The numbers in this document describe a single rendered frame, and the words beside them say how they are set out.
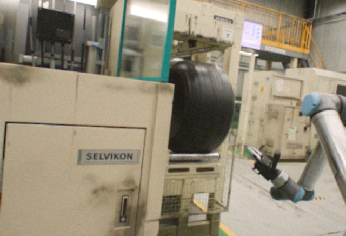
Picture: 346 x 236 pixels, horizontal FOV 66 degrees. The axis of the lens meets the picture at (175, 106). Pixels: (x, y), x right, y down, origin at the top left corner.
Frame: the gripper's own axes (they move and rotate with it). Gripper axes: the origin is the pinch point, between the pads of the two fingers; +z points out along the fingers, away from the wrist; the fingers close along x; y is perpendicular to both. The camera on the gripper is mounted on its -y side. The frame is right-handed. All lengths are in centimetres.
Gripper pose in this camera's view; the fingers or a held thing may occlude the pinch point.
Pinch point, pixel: (250, 147)
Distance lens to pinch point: 152.3
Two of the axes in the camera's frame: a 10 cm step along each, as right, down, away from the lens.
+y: -5.1, 6.6, 5.5
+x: 4.6, -3.3, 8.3
